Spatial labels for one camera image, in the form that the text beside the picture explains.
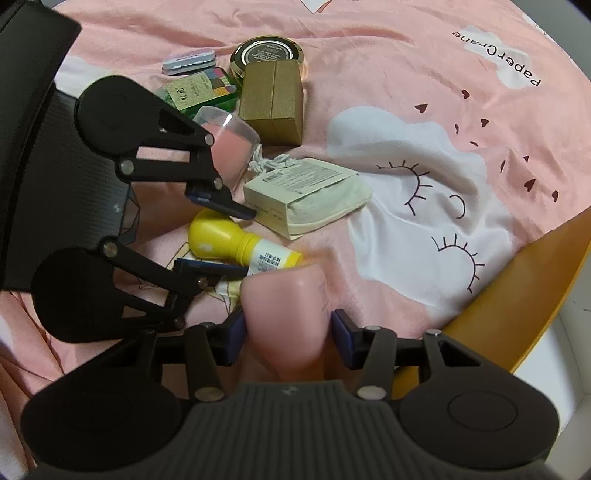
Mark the small white hinged tin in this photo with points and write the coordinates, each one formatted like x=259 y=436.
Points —
x=189 y=62

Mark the gold cardboard box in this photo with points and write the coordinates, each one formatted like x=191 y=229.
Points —
x=272 y=104

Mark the clear plastic cup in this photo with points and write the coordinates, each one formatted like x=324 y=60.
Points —
x=231 y=143

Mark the round gold jar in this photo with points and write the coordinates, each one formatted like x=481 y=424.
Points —
x=265 y=53

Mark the pink printed blanket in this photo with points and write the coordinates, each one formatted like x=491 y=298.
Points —
x=392 y=69

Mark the yellow bottle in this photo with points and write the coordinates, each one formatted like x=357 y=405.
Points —
x=217 y=235

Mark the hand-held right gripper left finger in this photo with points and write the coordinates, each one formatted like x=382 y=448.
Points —
x=235 y=339

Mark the pink soft object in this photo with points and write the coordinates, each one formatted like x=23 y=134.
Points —
x=286 y=314

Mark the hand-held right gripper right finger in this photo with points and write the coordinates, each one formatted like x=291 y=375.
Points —
x=344 y=336

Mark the green patchwork print tin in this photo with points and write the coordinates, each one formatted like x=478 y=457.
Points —
x=198 y=90

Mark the orange cardboard box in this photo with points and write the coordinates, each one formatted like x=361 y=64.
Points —
x=517 y=300

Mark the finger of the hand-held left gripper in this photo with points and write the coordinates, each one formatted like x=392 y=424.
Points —
x=205 y=270
x=228 y=204

